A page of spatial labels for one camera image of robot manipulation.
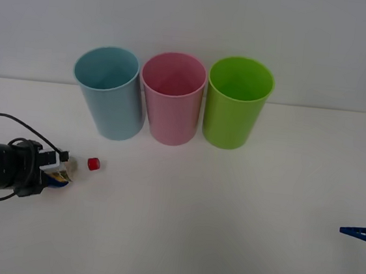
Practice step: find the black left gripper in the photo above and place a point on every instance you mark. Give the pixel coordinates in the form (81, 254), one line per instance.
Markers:
(29, 179)

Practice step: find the clear bottle with red cap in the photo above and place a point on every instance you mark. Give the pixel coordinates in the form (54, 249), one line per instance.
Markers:
(94, 164)

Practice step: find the pale blue plastic bin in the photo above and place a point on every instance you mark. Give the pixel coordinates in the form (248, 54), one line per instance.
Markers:
(113, 110)

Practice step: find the pink plastic bin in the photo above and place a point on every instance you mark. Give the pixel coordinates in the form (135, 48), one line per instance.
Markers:
(175, 120)

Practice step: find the green plastic bin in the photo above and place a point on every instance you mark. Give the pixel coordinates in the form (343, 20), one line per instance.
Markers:
(230, 122)

